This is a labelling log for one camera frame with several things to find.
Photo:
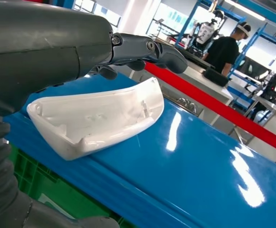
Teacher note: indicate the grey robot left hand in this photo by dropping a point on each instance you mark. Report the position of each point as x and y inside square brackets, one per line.
[45, 41]

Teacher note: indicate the blue metal shelf rack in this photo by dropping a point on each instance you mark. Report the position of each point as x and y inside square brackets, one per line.
[176, 173]

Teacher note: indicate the green plastic crate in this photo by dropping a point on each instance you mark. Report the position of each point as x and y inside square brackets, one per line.
[57, 188]

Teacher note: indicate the plain black case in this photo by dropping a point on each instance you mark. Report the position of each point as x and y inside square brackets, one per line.
[215, 77]

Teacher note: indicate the person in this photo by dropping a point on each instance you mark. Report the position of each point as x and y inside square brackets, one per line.
[223, 50]

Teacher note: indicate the red barrier belt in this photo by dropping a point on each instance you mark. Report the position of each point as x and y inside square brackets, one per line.
[223, 108]

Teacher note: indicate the blue background racks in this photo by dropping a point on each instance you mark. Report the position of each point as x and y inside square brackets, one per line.
[274, 40]

